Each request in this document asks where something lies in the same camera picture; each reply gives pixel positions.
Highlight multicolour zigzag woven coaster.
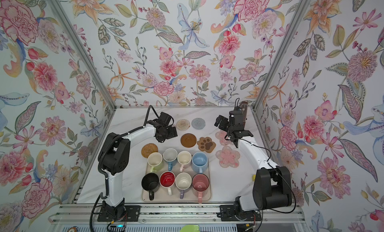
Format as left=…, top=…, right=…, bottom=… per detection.
left=176, top=119, right=191, bottom=131

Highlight green object below rail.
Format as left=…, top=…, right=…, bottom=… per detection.
left=180, top=225, right=200, bottom=232

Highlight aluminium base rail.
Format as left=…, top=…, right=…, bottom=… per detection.
left=48, top=203, right=306, bottom=225

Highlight red inside white mug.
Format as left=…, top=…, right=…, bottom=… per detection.
left=160, top=171, right=176, bottom=196

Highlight round rattan woven coaster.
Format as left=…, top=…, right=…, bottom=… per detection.
left=141, top=143, right=159, bottom=158

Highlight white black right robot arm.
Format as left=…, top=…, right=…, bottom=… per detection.
left=215, top=107, right=294, bottom=220

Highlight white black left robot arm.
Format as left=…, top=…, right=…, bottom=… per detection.
left=98, top=112, right=178, bottom=221

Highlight cream white mug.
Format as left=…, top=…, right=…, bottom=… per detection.
left=177, top=151, right=192, bottom=172

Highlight white mug purple handle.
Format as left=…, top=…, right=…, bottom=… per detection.
left=175, top=172, right=192, bottom=200

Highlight white mug green outside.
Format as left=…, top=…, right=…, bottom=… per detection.
left=147, top=152, right=164, bottom=173

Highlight cork paw print coaster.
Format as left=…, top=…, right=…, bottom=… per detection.
left=197, top=137, right=216, bottom=153

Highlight light blue mug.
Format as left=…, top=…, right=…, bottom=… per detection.
left=192, top=152, right=209, bottom=173

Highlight pink flower coaster back right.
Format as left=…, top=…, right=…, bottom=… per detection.
left=215, top=130, right=232, bottom=146

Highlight beige serving tray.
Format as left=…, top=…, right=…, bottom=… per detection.
left=142, top=159, right=212, bottom=203

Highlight light blue woven coaster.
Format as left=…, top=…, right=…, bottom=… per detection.
left=191, top=118, right=206, bottom=130

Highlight round brown wooden coaster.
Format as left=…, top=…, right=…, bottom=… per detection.
left=181, top=133, right=197, bottom=148

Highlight pink mug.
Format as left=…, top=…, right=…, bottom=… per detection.
left=192, top=173, right=210, bottom=204

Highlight red-brown wooden metronome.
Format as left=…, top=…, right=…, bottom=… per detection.
left=239, top=101, right=248, bottom=125

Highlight pink flower coaster front right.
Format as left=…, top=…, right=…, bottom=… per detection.
left=216, top=146, right=241, bottom=168

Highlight black mug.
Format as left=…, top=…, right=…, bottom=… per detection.
left=142, top=172, right=160, bottom=201

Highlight pink flower coaster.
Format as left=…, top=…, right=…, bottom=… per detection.
left=215, top=130, right=232, bottom=146
left=216, top=146, right=241, bottom=168

